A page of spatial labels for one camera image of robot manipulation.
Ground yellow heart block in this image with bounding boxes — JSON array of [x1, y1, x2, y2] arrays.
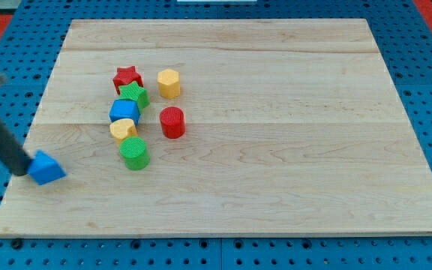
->
[[109, 118, 138, 146]]

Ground red cylinder block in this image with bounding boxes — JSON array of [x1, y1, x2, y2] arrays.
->
[[159, 106, 185, 139]]

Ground blue triangle block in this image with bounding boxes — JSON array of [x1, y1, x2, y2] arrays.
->
[[27, 150, 66, 185]]

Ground wooden board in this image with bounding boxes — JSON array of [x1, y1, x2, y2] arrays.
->
[[0, 19, 432, 239]]

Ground blue cube block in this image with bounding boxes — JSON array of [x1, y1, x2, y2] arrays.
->
[[109, 100, 140, 125]]

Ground green star block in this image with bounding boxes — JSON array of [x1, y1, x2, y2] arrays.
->
[[119, 82, 150, 114]]

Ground green cylinder block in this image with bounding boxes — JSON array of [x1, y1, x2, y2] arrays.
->
[[119, 136, 150, 170]]

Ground red star block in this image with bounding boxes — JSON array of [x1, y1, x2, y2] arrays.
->
[[112, 66, 144, 95]]

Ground yellow hexagon block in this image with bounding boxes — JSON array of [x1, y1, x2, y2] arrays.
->
[[157, 69, 181, 99]]

